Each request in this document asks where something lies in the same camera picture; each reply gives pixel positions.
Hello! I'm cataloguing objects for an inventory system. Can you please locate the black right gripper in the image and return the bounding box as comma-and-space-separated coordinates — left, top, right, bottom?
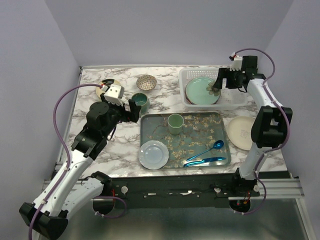
212, 68, 243, 90

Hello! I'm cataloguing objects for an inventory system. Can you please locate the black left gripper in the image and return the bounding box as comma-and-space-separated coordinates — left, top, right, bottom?
100, 93, 142, 138

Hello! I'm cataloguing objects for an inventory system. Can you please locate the pale aqua brown-rimmed plate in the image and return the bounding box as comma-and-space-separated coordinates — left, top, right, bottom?
185, 76, 221, 105

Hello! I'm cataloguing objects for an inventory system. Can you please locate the cream plate with black mark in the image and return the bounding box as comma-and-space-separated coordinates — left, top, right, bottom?
95, 78, 121, 98

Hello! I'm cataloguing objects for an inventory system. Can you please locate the cream sweet bear plate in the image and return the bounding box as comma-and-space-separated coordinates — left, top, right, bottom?
227, 116, 255, 151

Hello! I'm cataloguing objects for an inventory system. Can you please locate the pink polka dot plate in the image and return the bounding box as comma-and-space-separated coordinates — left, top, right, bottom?
184, 92, 193, 105

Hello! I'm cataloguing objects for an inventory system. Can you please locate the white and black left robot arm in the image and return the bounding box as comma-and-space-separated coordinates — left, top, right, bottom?
19, 99, 141, 240

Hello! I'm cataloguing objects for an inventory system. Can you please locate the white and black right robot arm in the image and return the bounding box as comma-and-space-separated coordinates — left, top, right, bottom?
207, 54, 293, 198

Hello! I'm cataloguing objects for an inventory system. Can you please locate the white perforated plastic bin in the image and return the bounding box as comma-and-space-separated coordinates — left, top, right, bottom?
178, 67, 248, 111

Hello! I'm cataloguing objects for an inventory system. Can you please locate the teal glazed ceramic mug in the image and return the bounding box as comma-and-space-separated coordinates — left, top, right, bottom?
131, 92, 150, 115

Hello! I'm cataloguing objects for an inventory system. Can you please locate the patterned small ceramic bowl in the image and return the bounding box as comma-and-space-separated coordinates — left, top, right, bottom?
136, 74, 157, 91

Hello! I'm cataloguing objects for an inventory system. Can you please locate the light green ceramic cup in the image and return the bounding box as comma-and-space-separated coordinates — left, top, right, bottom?
167, 113, 184, 135

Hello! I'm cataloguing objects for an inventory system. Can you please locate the light blue scalloped plate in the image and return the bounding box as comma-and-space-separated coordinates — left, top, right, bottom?
138, 140, 169, 170

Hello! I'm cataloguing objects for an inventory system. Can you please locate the teal floral serving tray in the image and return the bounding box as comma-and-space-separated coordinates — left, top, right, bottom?
140, 112, 231, 170

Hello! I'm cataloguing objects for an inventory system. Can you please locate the blue metallic spoon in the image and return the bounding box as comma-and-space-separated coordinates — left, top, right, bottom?
186, 140, 224, 162

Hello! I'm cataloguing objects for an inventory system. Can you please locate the blue metallic knife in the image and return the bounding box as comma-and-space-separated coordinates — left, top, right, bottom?
183, 156, 226, 168

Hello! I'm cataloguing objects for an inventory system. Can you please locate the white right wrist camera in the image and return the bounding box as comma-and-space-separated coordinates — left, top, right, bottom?
229, 55, 243, 71

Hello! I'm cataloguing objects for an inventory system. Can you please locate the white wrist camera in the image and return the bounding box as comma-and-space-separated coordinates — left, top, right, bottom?
100, 84, 125, 106
229, 55, 243, 71

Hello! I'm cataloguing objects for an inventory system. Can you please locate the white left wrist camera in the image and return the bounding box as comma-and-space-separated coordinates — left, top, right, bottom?
100, 84, 125, 106

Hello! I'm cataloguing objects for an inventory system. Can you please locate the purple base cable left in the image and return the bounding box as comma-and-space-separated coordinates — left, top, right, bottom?
93, 196, 128, 219

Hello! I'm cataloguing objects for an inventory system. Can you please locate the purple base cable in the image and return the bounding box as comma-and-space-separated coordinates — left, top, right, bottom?
93, 196, 128, 219
233, 178, 268, 216

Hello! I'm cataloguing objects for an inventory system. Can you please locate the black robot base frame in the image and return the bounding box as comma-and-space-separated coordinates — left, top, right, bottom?
93, 173, 260, 213

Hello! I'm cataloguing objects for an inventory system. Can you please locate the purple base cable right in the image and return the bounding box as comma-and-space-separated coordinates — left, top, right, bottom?
233, 178, 268, 216

